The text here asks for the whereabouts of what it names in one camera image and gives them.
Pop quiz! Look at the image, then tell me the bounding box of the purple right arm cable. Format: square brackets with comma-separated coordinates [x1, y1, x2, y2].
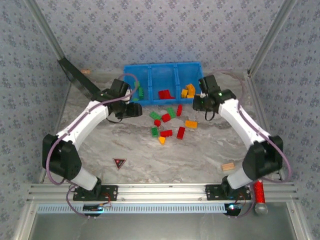
[206, 70, 293, 220]

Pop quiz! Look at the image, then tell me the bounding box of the grey slotted cable duct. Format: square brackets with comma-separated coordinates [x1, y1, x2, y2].
[36, 202, 227, 215]

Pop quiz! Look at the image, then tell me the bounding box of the black red triangle marker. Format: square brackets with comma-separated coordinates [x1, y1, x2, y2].
[112, 157, 128, 171]

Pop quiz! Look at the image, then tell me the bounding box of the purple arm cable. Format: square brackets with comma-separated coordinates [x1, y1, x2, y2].
[206, 70, 293, 220]
[46, 73, 141, 219]

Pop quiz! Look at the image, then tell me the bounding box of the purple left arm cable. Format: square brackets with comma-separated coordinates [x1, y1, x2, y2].
[46, 73, 141, 219]

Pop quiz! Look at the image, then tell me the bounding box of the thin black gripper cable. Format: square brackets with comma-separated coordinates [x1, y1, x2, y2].
[204, 109, 216, 123]
[106, 115, 124, 124]

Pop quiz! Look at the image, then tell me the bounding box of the thin black left gripper cable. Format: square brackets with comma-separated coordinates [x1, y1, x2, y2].
[106, 115, 124, 124]

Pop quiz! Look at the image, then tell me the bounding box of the aluminium side rail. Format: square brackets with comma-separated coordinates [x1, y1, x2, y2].
[243, 71, 286, 183]
[38, 84, 73, 185]

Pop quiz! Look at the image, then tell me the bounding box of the black flat panel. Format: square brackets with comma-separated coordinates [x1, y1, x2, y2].
[57, 56, 106, 102]

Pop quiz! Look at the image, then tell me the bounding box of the blue three-compartment plastic bin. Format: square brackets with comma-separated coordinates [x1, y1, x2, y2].
[122, 61, 205, 107]

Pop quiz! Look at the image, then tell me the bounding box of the red glitter toy microphone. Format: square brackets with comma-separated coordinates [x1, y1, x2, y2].
[252, 180, 269, 216]

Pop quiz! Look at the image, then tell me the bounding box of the aluminium frame post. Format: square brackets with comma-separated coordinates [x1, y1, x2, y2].
[247, 0, 300, 76]
[24, 0, 66, 61]

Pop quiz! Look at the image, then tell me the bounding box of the grey metal sheet panel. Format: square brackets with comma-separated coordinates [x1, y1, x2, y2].
[14, 202, 311, 240]

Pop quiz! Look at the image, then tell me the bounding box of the thin black right gripper cable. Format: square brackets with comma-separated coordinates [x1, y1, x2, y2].
[204, 109, 216, 123]

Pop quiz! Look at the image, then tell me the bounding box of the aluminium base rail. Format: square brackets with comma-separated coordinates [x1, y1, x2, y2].
[26, 182, 300, 203]

